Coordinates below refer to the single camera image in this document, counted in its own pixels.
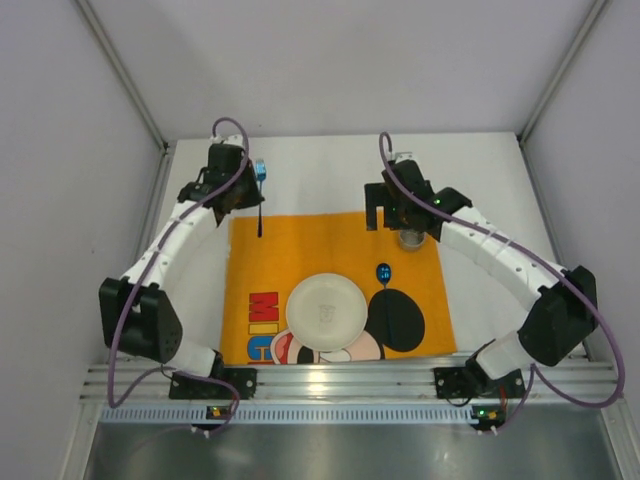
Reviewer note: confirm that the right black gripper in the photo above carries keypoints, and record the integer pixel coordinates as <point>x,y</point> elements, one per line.
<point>400,215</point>

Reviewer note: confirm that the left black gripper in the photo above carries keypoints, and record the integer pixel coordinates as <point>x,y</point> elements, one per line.
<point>245,195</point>

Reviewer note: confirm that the small grey metal cup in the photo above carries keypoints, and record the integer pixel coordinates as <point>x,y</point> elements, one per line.
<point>411,240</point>

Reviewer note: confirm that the orange cartoon mouse placemat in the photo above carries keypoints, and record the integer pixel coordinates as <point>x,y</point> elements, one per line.
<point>262,272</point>

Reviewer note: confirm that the cream round plate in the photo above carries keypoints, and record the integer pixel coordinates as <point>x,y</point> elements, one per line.
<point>326,312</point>

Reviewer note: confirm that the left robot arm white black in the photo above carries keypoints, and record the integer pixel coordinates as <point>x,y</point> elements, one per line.
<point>137,314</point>

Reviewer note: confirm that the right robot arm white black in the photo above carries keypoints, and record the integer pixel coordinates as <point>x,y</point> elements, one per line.
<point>557,302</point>

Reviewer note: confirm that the left aluminium frame post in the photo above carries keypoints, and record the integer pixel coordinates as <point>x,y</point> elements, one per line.
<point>91,19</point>

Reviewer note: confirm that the aluminium frame post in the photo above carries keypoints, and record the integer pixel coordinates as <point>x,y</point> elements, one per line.
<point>578,41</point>
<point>91,19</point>

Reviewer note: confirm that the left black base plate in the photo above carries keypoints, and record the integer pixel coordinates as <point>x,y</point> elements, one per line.
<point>244,380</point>

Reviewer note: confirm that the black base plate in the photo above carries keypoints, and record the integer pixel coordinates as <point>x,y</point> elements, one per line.
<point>462,383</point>
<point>244,380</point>

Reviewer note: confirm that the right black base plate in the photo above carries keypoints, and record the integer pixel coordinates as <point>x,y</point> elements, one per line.
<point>462,383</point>

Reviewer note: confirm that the perforated grey cable duct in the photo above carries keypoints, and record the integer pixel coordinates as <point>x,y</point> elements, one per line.
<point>298,414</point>

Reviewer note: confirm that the aluminium mounting rail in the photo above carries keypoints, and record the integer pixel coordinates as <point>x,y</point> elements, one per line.
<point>404,379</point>

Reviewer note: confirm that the right aluminium frame post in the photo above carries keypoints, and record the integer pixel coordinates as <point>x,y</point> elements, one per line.
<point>578,41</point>

